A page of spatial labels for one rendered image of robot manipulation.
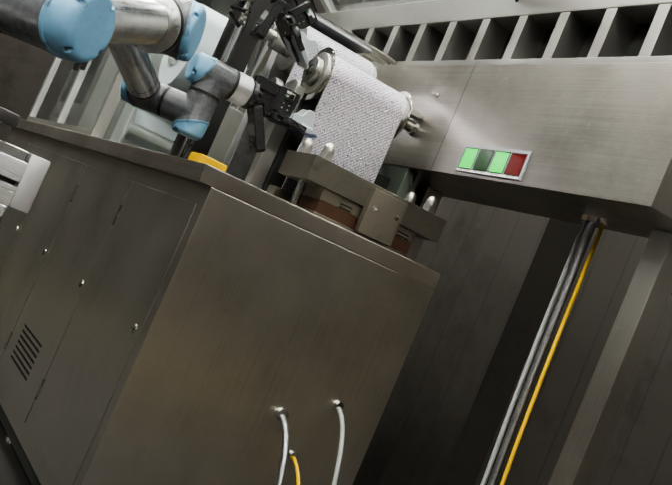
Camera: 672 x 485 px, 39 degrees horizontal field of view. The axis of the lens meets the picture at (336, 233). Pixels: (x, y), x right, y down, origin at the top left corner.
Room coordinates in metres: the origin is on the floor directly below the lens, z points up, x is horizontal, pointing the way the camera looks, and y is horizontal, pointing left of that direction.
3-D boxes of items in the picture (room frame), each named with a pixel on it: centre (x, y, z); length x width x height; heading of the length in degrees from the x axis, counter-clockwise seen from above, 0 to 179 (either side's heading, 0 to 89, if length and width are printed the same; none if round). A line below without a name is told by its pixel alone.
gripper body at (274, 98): (2.26, 0.27, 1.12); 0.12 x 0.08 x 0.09; 119
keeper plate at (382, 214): (2.22, -0.08, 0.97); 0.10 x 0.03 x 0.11; 119
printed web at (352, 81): (2.54, 0.16, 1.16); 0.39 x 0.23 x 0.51; 29
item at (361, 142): (2.37, 0.06, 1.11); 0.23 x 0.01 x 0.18; 119
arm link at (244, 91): (2.22, 0.34, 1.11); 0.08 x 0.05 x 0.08; 29
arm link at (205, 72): (2.18, 0.41, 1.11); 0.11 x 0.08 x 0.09; 119
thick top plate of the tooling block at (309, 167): (2.29, -0.03, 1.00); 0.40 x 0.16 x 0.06; 119
